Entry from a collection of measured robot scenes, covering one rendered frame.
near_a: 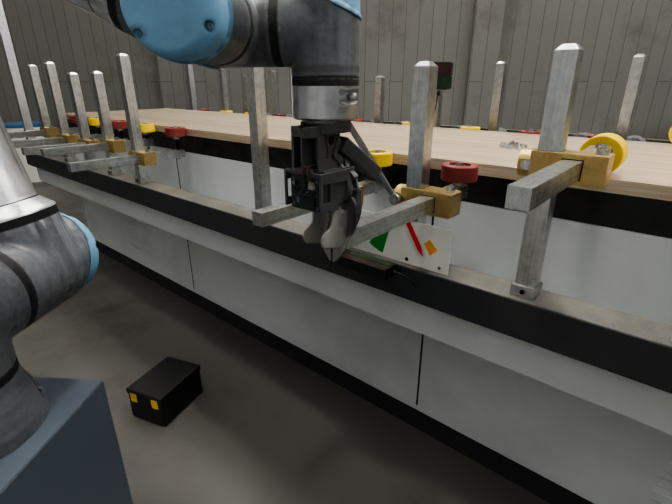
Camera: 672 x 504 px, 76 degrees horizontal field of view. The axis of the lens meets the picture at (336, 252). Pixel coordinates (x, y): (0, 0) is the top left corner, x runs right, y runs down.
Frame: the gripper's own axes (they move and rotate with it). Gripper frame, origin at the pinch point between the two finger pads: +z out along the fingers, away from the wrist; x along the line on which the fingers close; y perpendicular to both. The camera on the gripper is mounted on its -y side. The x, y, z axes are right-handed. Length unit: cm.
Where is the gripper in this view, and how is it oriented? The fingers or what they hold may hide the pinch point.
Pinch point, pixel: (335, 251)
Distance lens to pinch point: 67.9
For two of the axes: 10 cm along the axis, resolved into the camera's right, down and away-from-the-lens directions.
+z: 0.0, 9.3, 3.7
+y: -6.5, 2.8, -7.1
